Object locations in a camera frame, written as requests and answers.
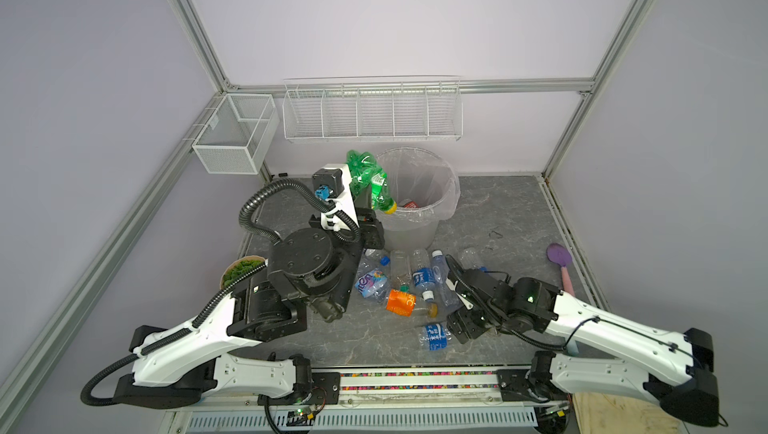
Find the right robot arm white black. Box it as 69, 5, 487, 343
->
447, 257, 727, 428

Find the teal garden trowel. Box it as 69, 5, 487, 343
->
565, 339, 580, 357

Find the clear plastic bin liner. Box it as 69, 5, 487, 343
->
370, 146, 462, 232

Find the green plant in beige pot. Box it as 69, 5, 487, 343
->
220, 256, 265, 289

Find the crushed green plastic bottle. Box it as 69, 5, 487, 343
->
346, 150, 397, 215

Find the blue label bottle lying front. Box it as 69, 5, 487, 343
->
416, 322, 453, 351

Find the black rail with coloured strip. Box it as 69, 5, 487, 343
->
215, 365, 601, 405

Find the clear bottle red cap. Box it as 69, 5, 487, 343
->
401, 199, 419, 209

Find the clear bottle green neck ring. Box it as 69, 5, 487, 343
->
388, 249, 412, 292

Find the white wire wall shelf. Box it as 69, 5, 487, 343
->
283, 76, 464, 142

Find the clear bottle colourful label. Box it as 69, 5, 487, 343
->
354, 257, 391, 303

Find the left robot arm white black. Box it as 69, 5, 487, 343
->
80, 167, 384, 410

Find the small bottle dark blue cap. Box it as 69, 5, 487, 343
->
364, 249, 390, 267

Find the orange label bottle yellow cap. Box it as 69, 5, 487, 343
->
385, 290, 439, 319

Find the aluminium frame enclosure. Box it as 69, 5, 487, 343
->
1, 0, 631, 433

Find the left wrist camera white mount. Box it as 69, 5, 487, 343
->
312, 164, 357, 232

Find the grey mesh waste bin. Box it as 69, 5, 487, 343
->
371, 147, 458, 253

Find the slim clear bottle white cap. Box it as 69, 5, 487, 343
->
431, 250, 463, 313

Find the clear bottle blue label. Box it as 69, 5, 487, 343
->
409, 249, 436, 302

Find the white mesh wall basket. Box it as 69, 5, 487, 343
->
193, 94, 279, 175

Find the blue label bottle lying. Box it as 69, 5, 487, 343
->
459, 247, 487, 272
416, 322, 453, 351

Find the blue label bottle lying right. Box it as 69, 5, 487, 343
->
459, 247, 487, 272

